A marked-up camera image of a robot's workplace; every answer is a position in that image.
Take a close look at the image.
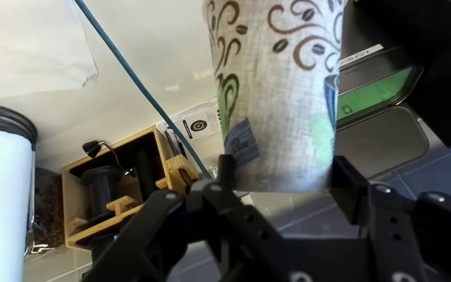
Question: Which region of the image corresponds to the coffee print paper cup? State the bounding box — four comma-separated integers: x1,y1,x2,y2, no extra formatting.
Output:
201,0,349,194

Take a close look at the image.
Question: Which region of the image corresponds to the black wire towel holder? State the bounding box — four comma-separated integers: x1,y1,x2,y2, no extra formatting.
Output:
0,101,39,147

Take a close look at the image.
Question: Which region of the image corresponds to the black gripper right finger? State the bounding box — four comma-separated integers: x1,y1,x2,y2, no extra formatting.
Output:
329,155,451,282

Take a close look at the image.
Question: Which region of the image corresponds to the blue-green power cable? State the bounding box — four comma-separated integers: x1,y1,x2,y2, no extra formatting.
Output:
74,0,215,180

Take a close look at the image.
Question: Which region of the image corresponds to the wooden organizer box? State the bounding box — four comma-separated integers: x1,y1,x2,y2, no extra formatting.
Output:
60,123,204,249

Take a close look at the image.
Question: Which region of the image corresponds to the printed target paper tag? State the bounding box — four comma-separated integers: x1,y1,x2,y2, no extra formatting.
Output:
157,100,223,142

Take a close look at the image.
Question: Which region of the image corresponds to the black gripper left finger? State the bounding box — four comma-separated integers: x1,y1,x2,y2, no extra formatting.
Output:
82,153,290,282

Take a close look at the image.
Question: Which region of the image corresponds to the white paper sheet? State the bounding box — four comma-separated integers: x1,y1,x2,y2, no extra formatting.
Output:
0,0,99,103

